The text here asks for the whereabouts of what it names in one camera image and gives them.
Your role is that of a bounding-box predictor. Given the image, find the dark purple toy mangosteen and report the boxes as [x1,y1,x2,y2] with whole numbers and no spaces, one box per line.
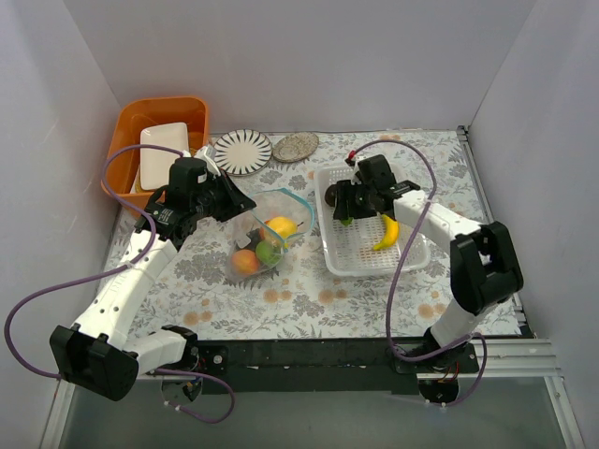
[324,184,337,208]

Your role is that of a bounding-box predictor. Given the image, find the yellow toy banana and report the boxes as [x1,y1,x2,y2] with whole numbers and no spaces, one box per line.
[373,214,401,251]

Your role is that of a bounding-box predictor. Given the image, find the clear zip top bag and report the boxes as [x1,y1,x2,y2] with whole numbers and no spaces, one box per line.
[226,188,315,283]

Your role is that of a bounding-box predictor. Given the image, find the wrinkled green fruit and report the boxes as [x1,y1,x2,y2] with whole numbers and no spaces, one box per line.
[255,240,281,266]

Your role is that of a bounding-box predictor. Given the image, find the yellow toy lemon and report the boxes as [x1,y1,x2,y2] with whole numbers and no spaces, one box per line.
[270,216,298,239]

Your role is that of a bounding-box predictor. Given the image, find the peach toy fruit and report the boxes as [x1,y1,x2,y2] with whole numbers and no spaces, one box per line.
[231,249,260,276]

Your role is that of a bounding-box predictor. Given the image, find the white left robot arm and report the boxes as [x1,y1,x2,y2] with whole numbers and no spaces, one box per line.
[50,157,256,401]

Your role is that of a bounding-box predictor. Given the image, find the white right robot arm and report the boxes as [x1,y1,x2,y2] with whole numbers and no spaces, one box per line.
[328,152,523,372]

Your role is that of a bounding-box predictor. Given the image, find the white plastic perforated basket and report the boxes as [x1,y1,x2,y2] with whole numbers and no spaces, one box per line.
[314,166,412,277]

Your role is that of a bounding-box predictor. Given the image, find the white rectangular dish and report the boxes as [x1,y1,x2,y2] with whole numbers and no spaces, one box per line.
[139,123,190,191]

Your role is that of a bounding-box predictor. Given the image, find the black white striped plate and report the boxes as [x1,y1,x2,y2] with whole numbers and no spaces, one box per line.
[212,129,272,176]

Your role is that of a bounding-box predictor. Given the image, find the speckled grey stone plate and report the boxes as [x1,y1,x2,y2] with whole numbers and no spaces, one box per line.
[272,132,319,163]

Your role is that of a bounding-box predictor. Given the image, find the orange plastic tub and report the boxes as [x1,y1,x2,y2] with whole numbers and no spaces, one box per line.
[101,95,211,222]

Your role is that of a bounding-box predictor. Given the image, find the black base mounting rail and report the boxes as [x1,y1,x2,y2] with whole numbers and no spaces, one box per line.
[161,334,534,397]

